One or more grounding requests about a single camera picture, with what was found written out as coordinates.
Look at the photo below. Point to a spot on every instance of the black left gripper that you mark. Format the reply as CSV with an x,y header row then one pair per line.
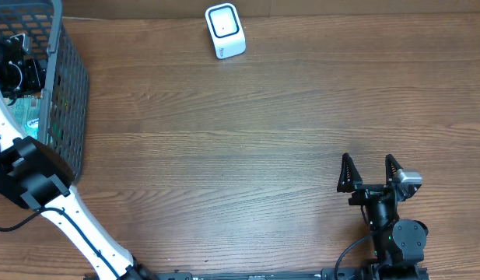
x,y
37,76

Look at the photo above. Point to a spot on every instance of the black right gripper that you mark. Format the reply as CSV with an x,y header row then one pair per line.
x,y
373,190

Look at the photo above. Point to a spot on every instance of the teal snack packet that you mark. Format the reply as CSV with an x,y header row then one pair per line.
x,y
26,111

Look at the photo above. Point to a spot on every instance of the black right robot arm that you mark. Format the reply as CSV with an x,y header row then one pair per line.
x,y
398,244

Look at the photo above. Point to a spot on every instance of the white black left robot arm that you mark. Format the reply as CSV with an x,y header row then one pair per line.
x,y
33,176

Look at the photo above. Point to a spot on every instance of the white barcode scanner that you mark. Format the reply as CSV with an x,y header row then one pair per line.
x,y
226,30

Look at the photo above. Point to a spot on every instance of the grey plastic mesh basket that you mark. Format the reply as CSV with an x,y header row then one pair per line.
x,y
63,102

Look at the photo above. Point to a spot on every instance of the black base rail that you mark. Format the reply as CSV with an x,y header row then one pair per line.
x,y
263,276

